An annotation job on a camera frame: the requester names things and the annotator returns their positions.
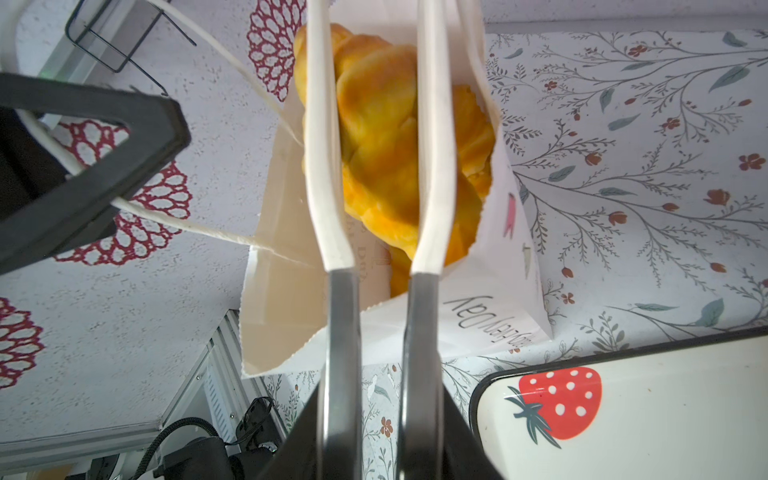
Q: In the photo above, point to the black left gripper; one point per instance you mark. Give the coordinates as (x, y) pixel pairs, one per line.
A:
(50, 202)

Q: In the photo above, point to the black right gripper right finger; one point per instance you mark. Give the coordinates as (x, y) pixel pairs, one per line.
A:
(463, 456)

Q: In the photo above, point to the white slotted serving tongs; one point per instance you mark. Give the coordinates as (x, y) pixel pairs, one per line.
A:
(339, 394)

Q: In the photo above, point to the white paper gift bag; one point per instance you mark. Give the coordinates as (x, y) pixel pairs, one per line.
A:
(490, 300)

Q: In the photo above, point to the long braided fake bread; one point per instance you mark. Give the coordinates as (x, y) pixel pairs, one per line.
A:
(376, 89)

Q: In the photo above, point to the black wire wall basket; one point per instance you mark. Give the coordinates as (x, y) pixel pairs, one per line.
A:
(110, 32)

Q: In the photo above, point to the strawberry print rectangular tray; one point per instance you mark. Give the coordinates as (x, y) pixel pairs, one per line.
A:
(694, 409)

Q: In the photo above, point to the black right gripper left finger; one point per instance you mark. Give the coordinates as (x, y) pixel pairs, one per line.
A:
(297, 457)

